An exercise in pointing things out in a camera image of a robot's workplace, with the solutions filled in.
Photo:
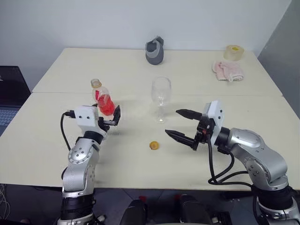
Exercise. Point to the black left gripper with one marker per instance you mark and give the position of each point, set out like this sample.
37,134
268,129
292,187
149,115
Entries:
104,125

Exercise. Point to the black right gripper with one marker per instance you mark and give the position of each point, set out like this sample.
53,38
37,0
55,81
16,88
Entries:
203,131

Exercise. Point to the clear bottle with red drink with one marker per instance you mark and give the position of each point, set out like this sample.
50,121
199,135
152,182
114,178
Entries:
105,103

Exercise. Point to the yellow bottle cap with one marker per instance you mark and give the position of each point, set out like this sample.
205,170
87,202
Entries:
154,145

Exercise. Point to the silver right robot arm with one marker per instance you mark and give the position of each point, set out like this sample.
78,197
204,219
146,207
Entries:
255,152

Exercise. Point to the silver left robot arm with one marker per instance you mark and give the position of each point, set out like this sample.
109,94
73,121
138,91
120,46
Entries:
79,159

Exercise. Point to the clear wine glass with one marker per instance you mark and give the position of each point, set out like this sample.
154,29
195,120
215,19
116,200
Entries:
161,93

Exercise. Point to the pink folded cloth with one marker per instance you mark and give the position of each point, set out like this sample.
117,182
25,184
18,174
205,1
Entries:
228,71

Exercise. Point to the dark rounded shape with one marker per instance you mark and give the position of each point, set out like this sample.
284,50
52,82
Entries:
192,209
137,212

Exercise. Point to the clear tape roll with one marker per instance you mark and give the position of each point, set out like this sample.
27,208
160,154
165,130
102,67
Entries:
235,52

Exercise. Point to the black laptop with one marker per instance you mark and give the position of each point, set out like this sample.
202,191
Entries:
11,93

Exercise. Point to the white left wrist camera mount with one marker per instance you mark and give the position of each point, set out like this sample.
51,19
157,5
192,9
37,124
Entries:
85,117

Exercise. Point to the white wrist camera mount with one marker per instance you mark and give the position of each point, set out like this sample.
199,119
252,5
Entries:
216,117
85,117

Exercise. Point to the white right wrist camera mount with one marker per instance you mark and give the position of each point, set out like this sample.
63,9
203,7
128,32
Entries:
216,117

